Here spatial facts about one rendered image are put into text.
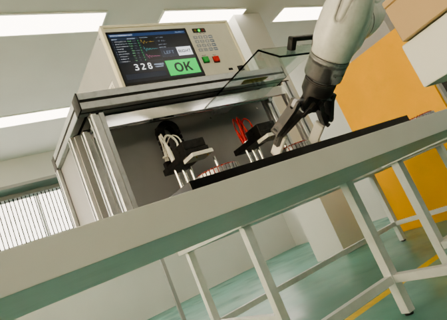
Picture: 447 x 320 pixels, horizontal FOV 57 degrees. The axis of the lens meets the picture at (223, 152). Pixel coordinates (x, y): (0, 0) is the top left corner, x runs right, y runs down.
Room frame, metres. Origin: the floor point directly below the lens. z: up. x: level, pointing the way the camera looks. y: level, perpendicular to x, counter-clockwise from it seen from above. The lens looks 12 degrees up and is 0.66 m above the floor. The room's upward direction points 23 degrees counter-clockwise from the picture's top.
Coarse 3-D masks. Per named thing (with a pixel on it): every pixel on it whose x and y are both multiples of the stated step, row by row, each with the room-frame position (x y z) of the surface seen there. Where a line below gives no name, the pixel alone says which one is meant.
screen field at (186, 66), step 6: (174, 60) 1.10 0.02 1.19; (180, 60) 1.11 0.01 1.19; (186, 60) 1.12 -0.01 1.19; (192, 60) 1.14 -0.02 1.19; (168, 66) 1.09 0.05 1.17; (174, 66) 1.10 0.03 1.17; (180, 66) 1.11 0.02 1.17; (186, 66) 1.12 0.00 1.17; (192, 66) 1.13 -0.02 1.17; (198, 66) 1.14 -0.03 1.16; (174, 72) 1.09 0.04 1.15; (180, 72) 1.10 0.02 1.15; (186, 72) 1.11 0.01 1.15; (192, 72) 1.13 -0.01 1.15; (198, 72) 1.14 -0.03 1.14
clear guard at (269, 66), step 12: (276, 48) 1.00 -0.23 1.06; (300, 48) 1.02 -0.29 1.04; (252, 60) 1.01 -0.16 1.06; (264, 60) 1.04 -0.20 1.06; (276, 60) 1.08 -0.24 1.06; (288, 60) 1.12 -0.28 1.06; (300, 60) 1.16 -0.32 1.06; (240, 72) 1.05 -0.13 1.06; (252, 72) 1.09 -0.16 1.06; (264, 72) 1.13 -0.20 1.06; (276, 72) 1.17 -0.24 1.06; (288, 72) 1.22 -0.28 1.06; (228, 84) 1.11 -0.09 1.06; (240, 84) 1.15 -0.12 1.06; (252, 84) 1.19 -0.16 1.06; (264, 84) 1.24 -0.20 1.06; (276, 84) 1.29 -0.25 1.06
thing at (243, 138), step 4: (232, 120) 1.20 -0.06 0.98; (240, 120) 1.19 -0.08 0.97; (248, 120) 1.20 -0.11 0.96; (240, 128) 1.16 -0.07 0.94; (244, 128) 1.18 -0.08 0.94; (240, 132) 1.17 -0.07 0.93; (244, 132) 1.23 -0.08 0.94; (240, 136) 1.19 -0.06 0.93; (244, 136) 1.16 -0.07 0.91; (240, 140) 1.20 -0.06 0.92; (244, 140) 1.17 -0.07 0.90
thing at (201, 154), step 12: (180, 144) 0.96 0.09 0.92; (192, 144) 0.97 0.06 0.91; (204, 144) 0.99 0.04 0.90; (180, 156) 0.98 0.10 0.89; (192, 156) 0.94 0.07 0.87; (204, 156) 0.99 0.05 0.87; (168, 168) 1.05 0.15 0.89; (180, 168) 1.06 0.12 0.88; (192, 168) 1.07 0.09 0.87; (180, 180) 1.04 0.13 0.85
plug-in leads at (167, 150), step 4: (160, 136) 1.05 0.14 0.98; (164, 136) 1.07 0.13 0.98; (172, 136) 1.04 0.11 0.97; (176, 136) 1.06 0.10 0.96; (160, 140) 1.06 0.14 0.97; (164, 140) 1.03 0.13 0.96; (168, 140) 1.07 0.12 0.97; (176, 140) 1.04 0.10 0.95; (180, 140) 1.05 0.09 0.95; (164, 144) 1.05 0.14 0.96; (176, 144) 1.04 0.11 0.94; (164, 148) 1.07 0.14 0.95; (168, 148) 1.02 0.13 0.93; (164, 152) 1.07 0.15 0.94; (168, 152) 1.03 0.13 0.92; (164, 156) 1.07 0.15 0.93; (168, 156) 1.08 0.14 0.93; (172, 156) 1.03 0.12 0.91; (168, 160) 1.08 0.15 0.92; (172, 160) 1.03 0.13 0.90; (164, 164) 1.07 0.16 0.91; (168, 164) 1.07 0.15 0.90
